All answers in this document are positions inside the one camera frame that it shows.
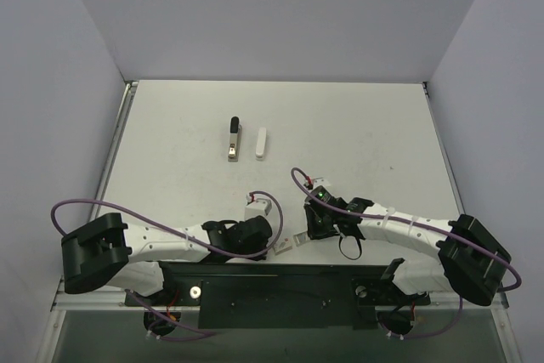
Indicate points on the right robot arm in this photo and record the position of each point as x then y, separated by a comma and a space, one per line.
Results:
462, 256

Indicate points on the left aluminium rail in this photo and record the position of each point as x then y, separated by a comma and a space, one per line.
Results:
107, 298

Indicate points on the staple box with red dot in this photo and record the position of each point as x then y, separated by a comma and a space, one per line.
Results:
282, 245

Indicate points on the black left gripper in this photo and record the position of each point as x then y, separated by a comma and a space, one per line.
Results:
258, 231

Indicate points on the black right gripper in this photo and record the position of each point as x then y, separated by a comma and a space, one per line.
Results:
317, 218

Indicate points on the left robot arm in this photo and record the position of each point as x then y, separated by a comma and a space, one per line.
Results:
110, 252

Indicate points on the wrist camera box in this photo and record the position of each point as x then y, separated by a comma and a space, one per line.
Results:
257, 207
312, 184

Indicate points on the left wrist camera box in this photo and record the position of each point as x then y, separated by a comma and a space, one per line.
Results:
257, 207

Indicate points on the staple box tray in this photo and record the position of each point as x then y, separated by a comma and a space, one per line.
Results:
301, 238

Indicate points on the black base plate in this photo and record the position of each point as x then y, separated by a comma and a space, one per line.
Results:
281, 296

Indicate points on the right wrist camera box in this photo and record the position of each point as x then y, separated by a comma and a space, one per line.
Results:
312, 184

